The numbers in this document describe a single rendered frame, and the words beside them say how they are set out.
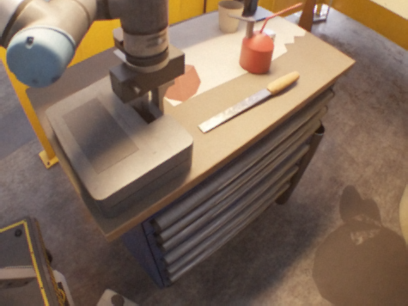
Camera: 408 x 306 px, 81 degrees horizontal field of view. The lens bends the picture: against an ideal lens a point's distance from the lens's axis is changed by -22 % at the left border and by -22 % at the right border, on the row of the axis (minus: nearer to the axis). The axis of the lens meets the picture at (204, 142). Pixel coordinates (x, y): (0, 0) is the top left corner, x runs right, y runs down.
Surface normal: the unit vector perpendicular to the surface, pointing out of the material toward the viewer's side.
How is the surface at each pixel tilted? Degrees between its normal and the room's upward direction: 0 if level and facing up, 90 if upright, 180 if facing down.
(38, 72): 90
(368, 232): 0
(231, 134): 0
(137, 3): 90
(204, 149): 0
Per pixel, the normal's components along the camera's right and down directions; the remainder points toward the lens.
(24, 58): 0.01, 0.77
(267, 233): 0.06, -0.63
